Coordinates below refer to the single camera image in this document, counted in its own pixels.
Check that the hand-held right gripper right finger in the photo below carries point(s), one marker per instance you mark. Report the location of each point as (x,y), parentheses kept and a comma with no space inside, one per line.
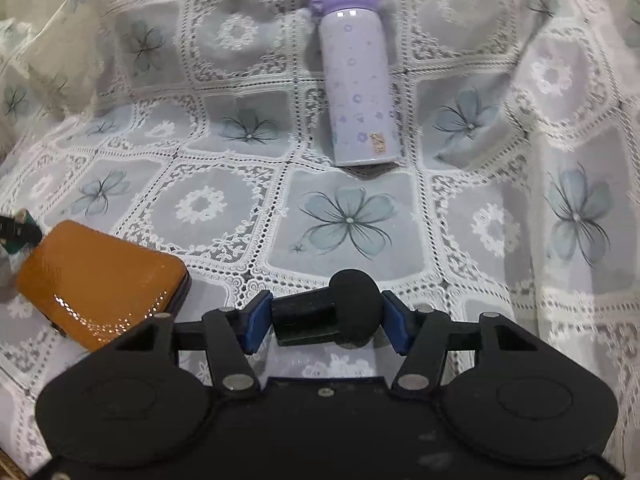
(397,320)

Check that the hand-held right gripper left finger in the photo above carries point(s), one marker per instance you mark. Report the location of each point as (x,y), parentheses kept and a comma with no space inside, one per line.
(257,320)

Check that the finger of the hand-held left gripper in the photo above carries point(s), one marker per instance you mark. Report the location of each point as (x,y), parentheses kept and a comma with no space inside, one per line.
(20,231)

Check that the woven basket with floral lining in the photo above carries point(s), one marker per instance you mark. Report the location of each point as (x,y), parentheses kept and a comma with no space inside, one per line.
(10,466)

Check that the green tape roll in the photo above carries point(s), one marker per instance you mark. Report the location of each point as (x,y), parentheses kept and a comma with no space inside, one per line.
(16,247)

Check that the brown leather wallet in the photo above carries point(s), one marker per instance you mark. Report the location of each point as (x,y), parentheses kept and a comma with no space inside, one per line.
(90,275)

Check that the white floral lace tablecloth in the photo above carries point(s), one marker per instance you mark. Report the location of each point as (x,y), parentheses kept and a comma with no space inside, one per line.
(350,220)

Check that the purple water bottle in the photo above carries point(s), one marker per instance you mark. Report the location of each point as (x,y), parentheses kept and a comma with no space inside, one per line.
(357,85)

